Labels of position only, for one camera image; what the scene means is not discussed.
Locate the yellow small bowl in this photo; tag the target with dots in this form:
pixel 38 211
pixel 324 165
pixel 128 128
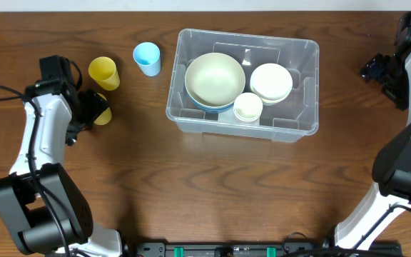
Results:
pixel 268 102

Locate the yellow plastic cup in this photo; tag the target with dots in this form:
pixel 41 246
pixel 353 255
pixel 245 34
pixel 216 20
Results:
pixel 104 115
pixel 104 72

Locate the clear plastic storage container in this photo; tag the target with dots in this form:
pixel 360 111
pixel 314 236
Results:
pixel 245 85

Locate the pink plastic cup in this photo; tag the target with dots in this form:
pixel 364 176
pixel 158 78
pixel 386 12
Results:
pixel 247 121

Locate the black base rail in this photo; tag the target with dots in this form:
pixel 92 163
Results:
pixel 295 247

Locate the white small bowl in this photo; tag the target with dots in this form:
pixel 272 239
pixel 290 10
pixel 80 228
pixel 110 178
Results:
pixel 271 81

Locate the blue plastic cup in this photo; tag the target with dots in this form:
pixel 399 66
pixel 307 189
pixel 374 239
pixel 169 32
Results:
pixel 147 55

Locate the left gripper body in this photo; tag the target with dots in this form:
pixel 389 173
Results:
pixel 91 106

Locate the pale green plastic cup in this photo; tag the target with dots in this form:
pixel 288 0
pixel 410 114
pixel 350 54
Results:
pixel 248 107

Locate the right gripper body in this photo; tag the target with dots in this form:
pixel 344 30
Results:
pixel 375 68

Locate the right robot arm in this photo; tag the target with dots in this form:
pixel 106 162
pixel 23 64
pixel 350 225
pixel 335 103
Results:
pixel 390 192

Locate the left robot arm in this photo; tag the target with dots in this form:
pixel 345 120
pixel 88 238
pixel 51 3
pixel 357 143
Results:
pixel 40 205

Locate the beige large bowl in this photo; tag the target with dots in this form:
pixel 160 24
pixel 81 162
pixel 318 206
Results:
pixel 215 79

